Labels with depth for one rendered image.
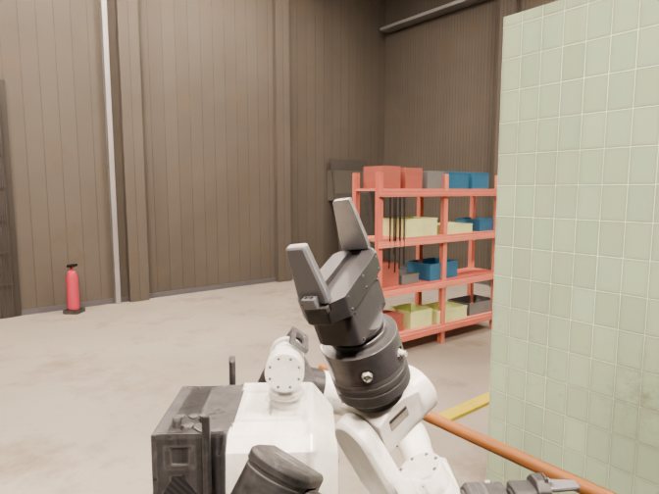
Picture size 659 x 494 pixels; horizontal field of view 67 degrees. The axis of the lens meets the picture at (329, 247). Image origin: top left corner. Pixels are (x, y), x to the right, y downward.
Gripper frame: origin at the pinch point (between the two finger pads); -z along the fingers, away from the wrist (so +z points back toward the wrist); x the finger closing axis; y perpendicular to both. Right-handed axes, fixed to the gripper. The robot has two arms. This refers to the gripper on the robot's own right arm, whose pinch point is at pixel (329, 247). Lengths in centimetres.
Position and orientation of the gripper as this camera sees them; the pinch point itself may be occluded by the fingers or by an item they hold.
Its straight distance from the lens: 50.8
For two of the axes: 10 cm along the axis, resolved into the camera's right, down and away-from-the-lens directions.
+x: 4.1, -4.7, 7.8
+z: 2.9, 8.8, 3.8
